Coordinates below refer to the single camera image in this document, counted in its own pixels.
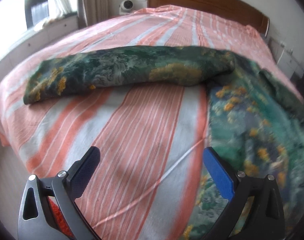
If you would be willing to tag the green patterned garment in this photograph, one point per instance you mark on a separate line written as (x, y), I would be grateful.
(255, 122)

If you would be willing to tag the white bedside cabinet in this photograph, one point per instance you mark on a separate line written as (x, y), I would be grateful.
(285, 60)

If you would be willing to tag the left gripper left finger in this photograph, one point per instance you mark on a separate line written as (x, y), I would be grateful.
(36, 218)

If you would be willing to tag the white window ledge cabinet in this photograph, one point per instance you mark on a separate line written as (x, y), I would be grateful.
(37, 40)

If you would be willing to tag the beige curtain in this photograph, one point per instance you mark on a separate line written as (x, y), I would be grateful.
(91, 12)

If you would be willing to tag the brown wooden headboard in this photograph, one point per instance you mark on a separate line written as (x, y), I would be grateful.
(234, 10)

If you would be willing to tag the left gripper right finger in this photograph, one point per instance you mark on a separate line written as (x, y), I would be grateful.
(266, 216)

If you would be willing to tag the pink striped bed sheet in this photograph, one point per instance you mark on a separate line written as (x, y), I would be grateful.
(151, 136)

